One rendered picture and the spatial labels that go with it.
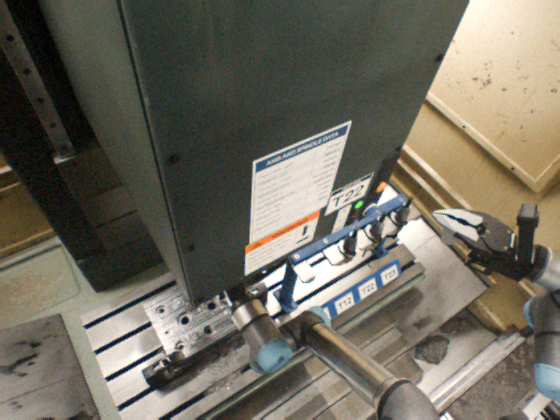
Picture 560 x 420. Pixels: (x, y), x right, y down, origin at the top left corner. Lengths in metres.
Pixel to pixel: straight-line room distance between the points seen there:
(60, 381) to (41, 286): 0.47
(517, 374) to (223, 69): 2.61
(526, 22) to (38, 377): 1.95
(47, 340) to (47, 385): 0.18
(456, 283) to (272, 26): 1.57
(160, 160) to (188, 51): 0.12
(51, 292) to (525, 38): 1.98
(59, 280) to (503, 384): 2.39
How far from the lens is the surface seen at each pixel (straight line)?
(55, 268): 2.09
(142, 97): 0.39
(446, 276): 1.85
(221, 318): 1.39
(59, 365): 1.82
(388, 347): 1.74
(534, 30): 1.39
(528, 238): 0.82
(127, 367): 1.51
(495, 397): 2.71
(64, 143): 1.24
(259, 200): 0.59
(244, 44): 0.40
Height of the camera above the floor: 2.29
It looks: 55 degrees down
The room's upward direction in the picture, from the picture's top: 9 degrees clockwise
